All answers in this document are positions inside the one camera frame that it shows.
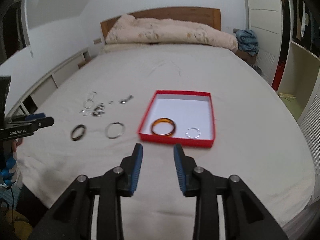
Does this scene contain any red jewelry box tray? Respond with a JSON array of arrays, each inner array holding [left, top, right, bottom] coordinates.
[[137, 90, 215, 148]]

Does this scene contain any white bed sheet mattress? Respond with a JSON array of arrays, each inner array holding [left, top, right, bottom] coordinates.
[[18, 44, 316, 239]]

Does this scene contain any blue cloth pile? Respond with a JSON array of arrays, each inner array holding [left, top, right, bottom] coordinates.
[[235, 29, 259, 56]]

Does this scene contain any white wardrobe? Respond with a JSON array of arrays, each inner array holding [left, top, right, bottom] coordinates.
[[247, 0, 283, 85]]

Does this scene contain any silver adjustable bangle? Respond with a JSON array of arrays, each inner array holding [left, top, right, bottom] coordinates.
[[105, 122, 126, 140]]

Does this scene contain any black white beaded bracelet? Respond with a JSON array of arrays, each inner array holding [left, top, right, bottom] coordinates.
[[92, 102, 105, 117]]

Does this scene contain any dark horn bangle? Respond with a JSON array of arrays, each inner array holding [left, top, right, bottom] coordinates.
[[70, 124, 87, 141]]

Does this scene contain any silver chain necklace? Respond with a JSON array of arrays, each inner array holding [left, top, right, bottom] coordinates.
[[82, 90, 98, 110]]

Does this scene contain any amber bangle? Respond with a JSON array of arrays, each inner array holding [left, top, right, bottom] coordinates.
[[150, 118, 176, 137]]

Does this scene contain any pink floral duvet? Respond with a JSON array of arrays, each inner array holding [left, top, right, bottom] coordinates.
[[105, 14, 238, 52]]

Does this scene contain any thin twisted silver bracelet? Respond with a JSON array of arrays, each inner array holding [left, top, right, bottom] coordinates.
[[185, 127, 202, 139]]

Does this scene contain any wooden nightstand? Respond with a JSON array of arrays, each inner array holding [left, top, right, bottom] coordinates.
[[235, 50, 257, 65]]

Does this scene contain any white low cabinet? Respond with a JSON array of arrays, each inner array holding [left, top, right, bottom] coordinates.
[[8, 48, 90, 116]]

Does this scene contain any wooden headboard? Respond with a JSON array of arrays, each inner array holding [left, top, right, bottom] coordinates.
[[100, 6, 222, 39]]

